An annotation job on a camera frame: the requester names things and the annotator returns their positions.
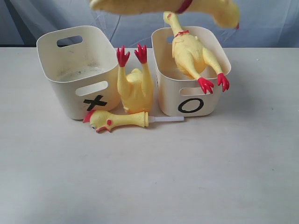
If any headless yellow chicken body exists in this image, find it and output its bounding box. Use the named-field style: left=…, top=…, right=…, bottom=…
left=116, top=44, right=154, bottom=114

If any detached chicken head with squeaker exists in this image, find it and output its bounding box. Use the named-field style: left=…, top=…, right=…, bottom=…
left=83, top=110, right=185, bottom=133

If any whole yellow rubber chicken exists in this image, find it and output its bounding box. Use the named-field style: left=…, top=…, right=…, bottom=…
left=89, top=0, right=241, bottom=29

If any cream bin marked O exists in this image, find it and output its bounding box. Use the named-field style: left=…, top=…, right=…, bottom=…
left=151, top=26, right=231, bottom=117

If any cream bin marked X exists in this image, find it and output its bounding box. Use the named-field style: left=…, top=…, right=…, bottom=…
left=36, top=26, right=121, bottom=120

